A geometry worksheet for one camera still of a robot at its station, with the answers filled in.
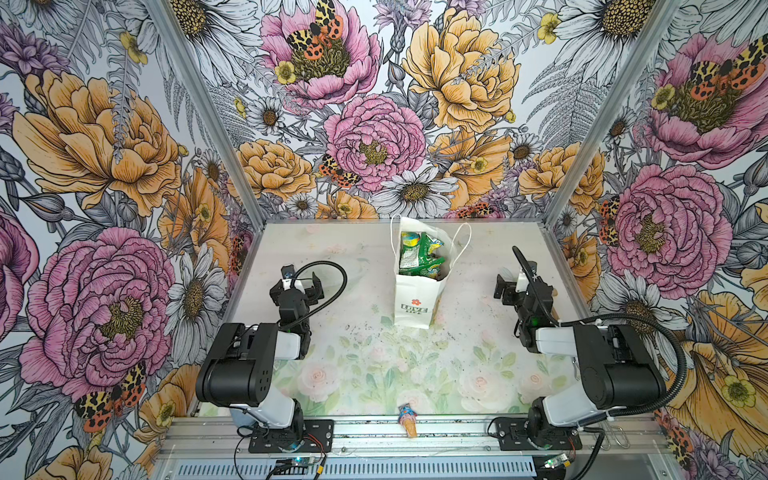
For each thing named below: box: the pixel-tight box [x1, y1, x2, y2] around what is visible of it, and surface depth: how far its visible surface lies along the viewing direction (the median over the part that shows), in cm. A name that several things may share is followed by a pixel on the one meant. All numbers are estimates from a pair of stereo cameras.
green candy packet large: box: [399, 231, 446, 279], surface depth 88 cm
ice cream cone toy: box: [398, 403, 418, 438], surface depth 76 cm
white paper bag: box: [394, 217, 456, 329], surface depth 83 cm
